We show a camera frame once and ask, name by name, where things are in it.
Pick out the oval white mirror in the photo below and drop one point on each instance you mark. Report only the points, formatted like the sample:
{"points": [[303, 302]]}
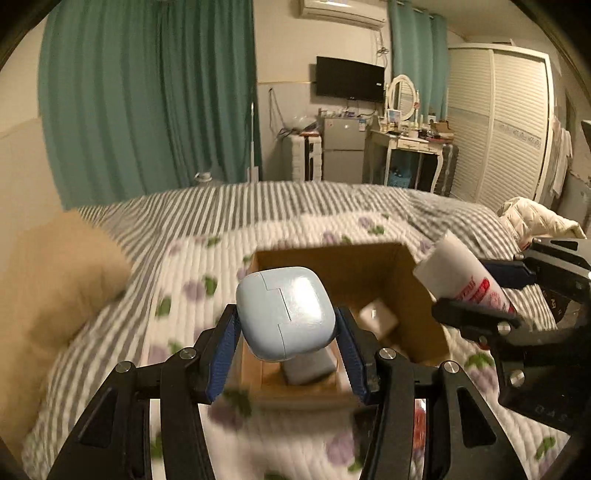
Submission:
{"points": [[400, 97]]}

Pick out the white square charger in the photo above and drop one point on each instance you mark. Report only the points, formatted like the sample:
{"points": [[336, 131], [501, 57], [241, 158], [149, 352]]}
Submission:
{"points": [[379, 318]]}

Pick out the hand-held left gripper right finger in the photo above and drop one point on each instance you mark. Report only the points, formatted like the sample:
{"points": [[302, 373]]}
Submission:
{"points": [[352, 355]]}

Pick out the white puffer jacket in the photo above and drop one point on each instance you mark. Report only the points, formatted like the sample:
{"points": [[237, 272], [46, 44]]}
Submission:
{"points": [[538, 219]]}

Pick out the tan pillow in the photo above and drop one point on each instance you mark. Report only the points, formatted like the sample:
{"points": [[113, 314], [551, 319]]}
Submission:
{"points": [[51, 295]]}

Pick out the white hanging towel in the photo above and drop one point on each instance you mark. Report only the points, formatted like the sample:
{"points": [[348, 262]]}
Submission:
{"points": [[560, 157]]}

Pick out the white louvred wardrobe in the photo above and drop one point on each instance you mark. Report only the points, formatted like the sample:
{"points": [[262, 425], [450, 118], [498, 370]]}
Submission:
{"points": [[498, 124]]}

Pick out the black wall television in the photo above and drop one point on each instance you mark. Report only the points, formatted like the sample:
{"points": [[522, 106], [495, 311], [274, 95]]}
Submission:
{"points": [[350, 78]]}

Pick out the white air conditioner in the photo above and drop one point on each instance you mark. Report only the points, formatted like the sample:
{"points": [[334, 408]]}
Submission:
{"points": [[344, 11]]}

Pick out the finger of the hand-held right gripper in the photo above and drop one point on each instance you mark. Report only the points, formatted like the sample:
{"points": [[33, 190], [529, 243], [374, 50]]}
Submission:
{"points": [[512, 273], [475, 319]]}

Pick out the dark grey suitcase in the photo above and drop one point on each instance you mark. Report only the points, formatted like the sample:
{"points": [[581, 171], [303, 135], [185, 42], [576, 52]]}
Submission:
{"points": [[445, 168]]}

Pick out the white dressing table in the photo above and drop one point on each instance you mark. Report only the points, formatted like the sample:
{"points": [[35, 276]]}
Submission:
{"points": [[406, 152]]}

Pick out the cardboard box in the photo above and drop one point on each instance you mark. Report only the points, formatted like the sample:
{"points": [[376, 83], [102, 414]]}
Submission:
{"points": [[351, 295]]}

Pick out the narrow green curtain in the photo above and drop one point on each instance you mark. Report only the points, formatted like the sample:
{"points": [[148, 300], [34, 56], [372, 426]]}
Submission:
{"points": [[418, 55]]}

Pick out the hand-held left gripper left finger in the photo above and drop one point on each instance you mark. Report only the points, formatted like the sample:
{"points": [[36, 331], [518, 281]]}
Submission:
{"points": [[220, 355]]}

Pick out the striped floral quilt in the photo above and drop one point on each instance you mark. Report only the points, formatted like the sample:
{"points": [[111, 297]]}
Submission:
{"points": [[295, 221]]}

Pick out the white suitcase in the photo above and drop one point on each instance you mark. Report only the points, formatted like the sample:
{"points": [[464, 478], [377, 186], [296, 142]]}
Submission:
{"points": [[302, 158]]}

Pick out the grey mini fridge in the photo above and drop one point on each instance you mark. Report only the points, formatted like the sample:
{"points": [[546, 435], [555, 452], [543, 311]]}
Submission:
{"points": [[342, 147]]}

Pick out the wide green curtain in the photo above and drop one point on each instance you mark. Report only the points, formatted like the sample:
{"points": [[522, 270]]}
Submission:
{"points": [[138, 97]]}

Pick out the light blue earbuds case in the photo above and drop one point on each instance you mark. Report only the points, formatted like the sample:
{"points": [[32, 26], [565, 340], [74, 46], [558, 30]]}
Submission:
{"points": [[283, 313]]}

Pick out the grey rectangular case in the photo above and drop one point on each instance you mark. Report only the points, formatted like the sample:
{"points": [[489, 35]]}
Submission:
{"points": [[308, 367]]}

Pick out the white and red tube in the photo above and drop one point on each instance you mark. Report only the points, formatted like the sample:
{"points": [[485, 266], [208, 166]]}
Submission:
{"points": [[466, 277]]}

